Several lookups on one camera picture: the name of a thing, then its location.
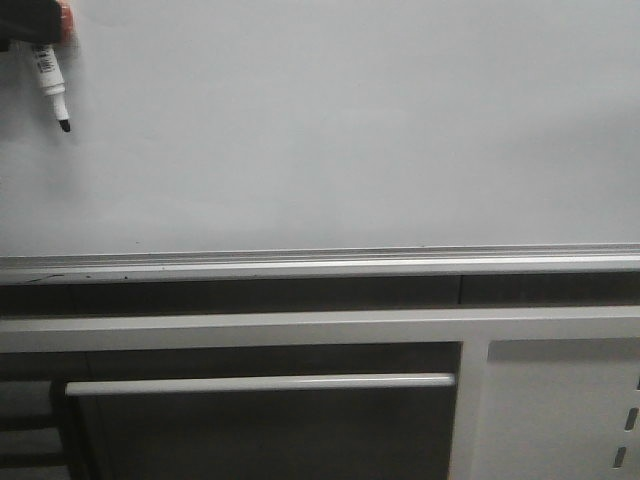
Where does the white whiteboard with aluminium frame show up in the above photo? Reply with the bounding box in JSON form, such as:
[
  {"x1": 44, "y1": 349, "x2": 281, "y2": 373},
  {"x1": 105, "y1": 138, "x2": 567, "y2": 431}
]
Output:
[{"x1": 1, "y1": 1, "x2": 639, "y2": 285}]

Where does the white metal frame rack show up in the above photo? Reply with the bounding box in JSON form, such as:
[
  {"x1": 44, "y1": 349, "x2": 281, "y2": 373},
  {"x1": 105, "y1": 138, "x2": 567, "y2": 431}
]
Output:
[{"x1": 1, "y1": 306, "x2": 639, "y2": 479}]

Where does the red round magnet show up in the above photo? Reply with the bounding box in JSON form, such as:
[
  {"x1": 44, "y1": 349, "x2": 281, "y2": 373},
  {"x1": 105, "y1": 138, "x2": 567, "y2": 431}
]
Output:
[{"x1": 57, "y1": 0, "x2": 75, "y2": 45}]

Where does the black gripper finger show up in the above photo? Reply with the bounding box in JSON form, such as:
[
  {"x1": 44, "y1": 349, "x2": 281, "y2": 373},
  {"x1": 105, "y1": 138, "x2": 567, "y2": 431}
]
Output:
[{"x1": 0, "y1": 0, "x2": 63, "y2": 52}]

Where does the white whiteboard marker black tip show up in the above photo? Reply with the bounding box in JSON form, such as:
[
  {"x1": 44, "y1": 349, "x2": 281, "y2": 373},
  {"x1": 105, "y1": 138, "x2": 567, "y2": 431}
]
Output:
[{"x1": 29, "y1": 44, "x2": 71, "y2": 133}]

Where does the dark chair back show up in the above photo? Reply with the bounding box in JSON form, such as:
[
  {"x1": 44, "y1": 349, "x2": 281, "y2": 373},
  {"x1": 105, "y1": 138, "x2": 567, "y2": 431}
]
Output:
[{"x1": 1, "y1": 380, "x2": 70, "y2": 479}]

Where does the white rounded rail bar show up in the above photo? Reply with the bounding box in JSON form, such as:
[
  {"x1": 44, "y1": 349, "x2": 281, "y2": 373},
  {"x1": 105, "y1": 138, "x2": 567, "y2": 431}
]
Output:
[{"x1": 64, "y1": 373, "x2": 456, "y2": 397}]

